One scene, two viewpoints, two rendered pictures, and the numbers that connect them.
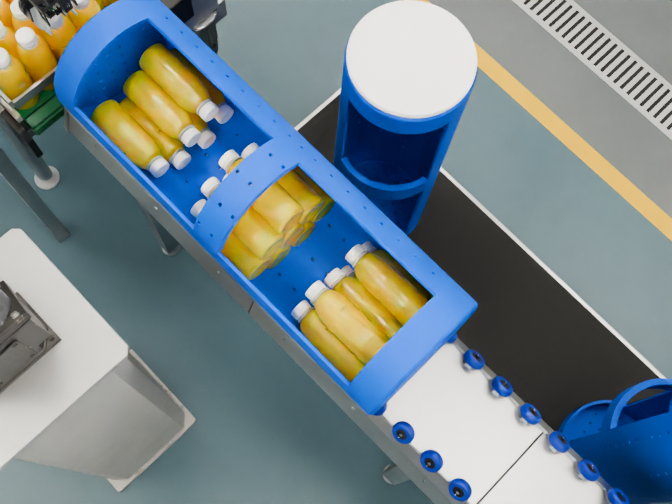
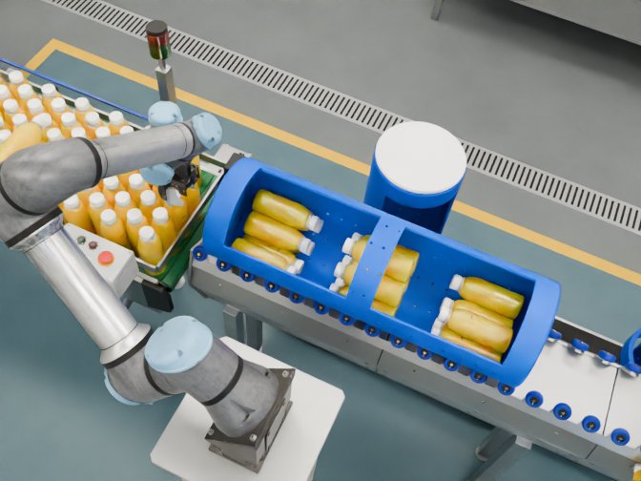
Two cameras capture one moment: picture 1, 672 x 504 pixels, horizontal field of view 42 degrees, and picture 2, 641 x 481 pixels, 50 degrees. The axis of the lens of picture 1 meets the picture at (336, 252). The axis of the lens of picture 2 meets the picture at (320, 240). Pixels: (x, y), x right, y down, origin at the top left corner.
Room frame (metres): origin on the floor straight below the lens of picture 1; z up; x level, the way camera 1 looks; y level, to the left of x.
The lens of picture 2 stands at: (-0.25, 0.61, 2.63)
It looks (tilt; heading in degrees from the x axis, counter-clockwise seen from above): 57 degrees down; 341
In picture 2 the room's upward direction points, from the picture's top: 7 degrees clockwise
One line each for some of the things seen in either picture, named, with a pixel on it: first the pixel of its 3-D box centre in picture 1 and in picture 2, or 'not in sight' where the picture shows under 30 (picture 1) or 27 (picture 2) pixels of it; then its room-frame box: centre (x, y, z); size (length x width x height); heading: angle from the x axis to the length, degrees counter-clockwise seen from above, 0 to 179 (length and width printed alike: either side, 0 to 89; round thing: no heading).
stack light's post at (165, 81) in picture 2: not in sight; (181, 177); (1.38, 0.61, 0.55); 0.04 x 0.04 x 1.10; 52
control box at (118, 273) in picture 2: not in sight; (93, 261); (0.75, 0.87, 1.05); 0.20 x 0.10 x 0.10; 52
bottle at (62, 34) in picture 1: (63, 39); (176, 215); (0.91, 0.64, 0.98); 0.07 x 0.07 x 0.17
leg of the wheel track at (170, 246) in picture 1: (155, 214); (236, 346); (0.76, 0.52, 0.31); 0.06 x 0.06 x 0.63; 52
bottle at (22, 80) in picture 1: (13, 79); (151, 251); (0.80, 0.73, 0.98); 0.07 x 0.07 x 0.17
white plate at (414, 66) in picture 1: (411, 58); (421, 156); (0.95, -0.10, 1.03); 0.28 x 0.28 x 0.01
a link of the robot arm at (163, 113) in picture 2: not in sight; (166, 127); (0.89, 0.63, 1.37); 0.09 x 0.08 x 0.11; 164
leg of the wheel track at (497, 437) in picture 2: not in sight; (506, 428); (0.27, -0.34, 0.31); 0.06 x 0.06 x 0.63; 52
